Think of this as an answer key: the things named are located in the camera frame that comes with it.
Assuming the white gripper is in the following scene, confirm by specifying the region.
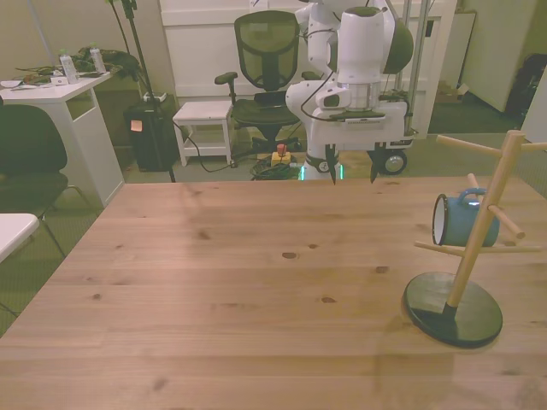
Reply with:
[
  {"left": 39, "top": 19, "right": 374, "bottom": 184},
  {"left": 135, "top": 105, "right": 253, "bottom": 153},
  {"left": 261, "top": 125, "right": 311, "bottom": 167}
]
[{"left": 309, "top": 100, "right": 408, "bottom": 187}]

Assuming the blue enamel mug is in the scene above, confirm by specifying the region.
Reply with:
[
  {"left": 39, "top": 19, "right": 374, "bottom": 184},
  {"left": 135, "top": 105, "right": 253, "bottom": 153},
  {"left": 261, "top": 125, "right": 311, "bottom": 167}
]
[{"left": 432, "top": 187, "right": 501, "bottom": 249}]

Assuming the wooden mug tree black base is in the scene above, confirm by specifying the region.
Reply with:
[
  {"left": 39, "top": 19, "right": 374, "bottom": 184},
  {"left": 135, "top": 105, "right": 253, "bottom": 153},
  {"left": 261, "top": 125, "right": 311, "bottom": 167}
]
[{"left": 402, "top": 130, "right": 547, "bottom": 349}]

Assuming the wheeled cart with metal posts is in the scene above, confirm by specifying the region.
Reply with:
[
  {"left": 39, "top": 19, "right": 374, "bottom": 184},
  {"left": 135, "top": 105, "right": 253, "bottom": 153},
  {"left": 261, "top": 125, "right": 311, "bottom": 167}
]
[{"left": 374, "top": 0, "right": 433, "bottom": 178}]

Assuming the yellow emergency stop button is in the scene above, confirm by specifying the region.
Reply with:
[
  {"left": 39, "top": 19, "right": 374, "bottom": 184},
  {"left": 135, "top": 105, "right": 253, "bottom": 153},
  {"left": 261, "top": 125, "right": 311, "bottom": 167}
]
[{"left": 270, "top": 143, "right": 297, "bottom": 168}]

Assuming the cardboard box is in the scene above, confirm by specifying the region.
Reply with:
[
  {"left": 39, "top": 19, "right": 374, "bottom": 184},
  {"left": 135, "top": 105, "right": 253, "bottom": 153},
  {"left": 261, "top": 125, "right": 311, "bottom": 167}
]
[{"left": 435, "top": 80, "right": 471, "bottom": 105}]

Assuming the black mesh office chair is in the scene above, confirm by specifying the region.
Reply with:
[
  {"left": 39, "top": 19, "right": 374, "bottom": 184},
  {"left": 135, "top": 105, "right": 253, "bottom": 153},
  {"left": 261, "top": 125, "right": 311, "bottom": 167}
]
[{"left": 213, "top": 10, "right": 321, "bottom": 168}]

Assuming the white wooden stool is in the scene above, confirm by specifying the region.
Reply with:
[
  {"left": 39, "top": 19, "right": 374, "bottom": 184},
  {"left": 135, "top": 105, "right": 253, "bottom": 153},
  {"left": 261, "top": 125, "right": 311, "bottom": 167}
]
[{"left": 173, "top": 101, "right": 235, "bottom": 167}]

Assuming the white flat panel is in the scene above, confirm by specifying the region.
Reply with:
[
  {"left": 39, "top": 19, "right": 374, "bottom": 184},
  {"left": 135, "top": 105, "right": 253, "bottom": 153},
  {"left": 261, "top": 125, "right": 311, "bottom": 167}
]
[{"left": 452, "top": 10, "right": 526, "bottom": 114}]

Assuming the black box case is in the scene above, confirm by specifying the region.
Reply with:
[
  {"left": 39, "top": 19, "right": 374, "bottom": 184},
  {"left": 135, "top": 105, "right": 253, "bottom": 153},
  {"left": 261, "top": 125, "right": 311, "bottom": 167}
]
[{"left": 123, "top": 93, "right": 180, "bottom": 174}]

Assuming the black tripod stand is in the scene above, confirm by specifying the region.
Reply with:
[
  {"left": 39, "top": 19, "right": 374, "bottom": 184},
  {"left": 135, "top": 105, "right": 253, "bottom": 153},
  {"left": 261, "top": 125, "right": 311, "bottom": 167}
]
[{"left": 104, "top": 0, "right": 179, "bottom": 184}]

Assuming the camouflage cloth bag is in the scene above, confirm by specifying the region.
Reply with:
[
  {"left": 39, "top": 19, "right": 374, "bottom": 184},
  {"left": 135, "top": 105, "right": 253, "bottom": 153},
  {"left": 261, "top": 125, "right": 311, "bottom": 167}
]
[{"left": 70, "top": 45, "right": 142, "bottom": 80}]

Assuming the white desk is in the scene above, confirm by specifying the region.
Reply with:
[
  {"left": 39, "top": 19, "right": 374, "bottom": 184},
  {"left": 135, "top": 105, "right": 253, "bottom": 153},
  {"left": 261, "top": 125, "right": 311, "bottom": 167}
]
[{"left": 0, "top": 70, "right": 126, "bottom": 209}]

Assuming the clear plastic bottle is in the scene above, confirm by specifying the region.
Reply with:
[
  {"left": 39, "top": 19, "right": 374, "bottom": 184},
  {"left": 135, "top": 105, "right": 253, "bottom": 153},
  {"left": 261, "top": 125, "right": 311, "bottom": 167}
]
[
  {"left": 88, "top": 42, "right": 107, "bottom": 74},
  {"left": 58, "top": 48, "right": 80, "bottom": 85}
]

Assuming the black plastic chair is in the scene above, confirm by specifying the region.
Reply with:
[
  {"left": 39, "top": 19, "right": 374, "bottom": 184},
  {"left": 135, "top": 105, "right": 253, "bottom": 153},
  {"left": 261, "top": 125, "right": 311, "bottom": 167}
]
[{"left": 0, "top": 96, "right": 103, "bottom": 260}]

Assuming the bundle of floor cables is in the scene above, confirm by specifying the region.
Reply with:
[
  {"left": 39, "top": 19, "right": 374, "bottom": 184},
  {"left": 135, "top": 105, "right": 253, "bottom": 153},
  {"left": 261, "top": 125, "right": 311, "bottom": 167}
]
[{"left": 250, "top": 160, "right": 303, "bottom": 182}]

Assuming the black power cable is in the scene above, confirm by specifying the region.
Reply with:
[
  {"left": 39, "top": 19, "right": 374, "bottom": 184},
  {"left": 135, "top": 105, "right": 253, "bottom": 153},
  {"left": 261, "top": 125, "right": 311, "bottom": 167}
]
[{"left": 173, "top": 117, "right": 234, "bottom": 174}]

